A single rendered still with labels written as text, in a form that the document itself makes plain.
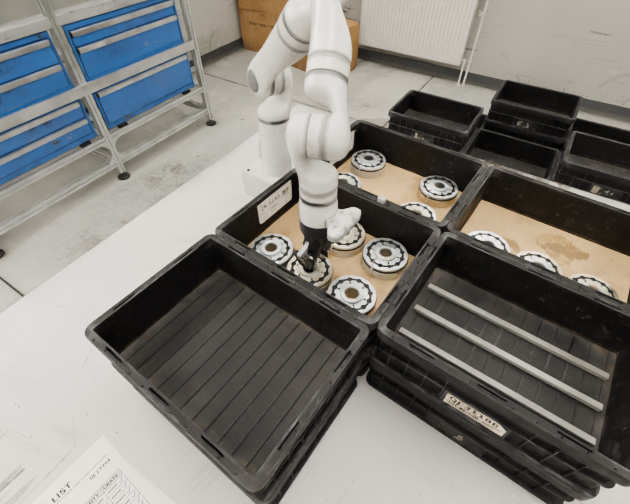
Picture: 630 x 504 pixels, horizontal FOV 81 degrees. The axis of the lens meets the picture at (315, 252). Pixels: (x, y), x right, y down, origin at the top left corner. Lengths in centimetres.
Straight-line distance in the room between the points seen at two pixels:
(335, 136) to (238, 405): 48
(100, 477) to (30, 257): 176
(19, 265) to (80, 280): 132
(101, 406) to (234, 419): 34
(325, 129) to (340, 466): 60
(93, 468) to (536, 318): 91
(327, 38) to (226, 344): 56
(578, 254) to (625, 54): 287
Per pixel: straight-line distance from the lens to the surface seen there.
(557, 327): 91
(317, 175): 64
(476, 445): 82
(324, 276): 80
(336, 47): 64
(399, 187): 109
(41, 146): 251
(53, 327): 111
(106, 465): 89
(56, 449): 95
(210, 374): 74
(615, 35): 380
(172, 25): 286
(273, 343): 75
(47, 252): 247
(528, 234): 107
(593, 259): 109
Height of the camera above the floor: 148
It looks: 48 degrees down
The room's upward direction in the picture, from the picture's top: straight up
